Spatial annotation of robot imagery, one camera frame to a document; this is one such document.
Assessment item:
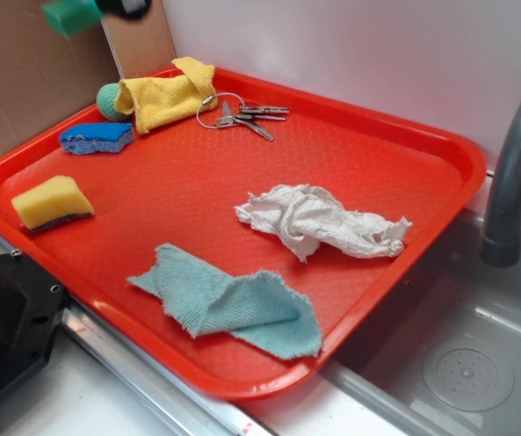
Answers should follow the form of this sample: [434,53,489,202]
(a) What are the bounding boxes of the yellow sponge with dark pad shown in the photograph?
[11,175,94,232]

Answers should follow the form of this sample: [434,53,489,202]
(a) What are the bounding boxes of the blue sponge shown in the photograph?
[59,123,135,155]

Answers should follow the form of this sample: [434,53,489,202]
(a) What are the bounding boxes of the light blue cloth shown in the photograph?
[128,244,323,361]

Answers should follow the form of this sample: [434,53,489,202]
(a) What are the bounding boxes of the grey faucet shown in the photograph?
[480,65,521,268]

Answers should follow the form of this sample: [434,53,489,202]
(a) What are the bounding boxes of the green ball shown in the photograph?
[96,83,130,122]

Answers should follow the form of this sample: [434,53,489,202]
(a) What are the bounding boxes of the green rectangular block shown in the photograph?
[41,0,104,37]

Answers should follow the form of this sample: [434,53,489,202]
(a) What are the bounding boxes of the yellow cloth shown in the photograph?
[114,56,216,134]

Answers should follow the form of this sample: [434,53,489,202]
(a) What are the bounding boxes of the bunch of metal keys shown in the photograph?
[195,92,290,142]

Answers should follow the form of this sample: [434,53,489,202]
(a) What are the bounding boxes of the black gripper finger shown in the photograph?
[95,0,152,20]

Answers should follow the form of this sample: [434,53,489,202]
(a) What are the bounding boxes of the white crumpled cloth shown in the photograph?
[235,184,412,263]

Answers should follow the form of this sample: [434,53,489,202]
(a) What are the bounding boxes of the red plastic tray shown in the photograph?
[0,70,487,401]

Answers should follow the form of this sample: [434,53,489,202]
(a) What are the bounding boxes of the brown cardboard panel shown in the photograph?
[0,1,175,156]

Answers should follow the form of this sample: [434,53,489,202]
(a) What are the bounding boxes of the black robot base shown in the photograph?
[0,250,66,398]

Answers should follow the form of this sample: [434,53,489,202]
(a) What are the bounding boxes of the grey sink basin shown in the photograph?
[322,212,521,435]

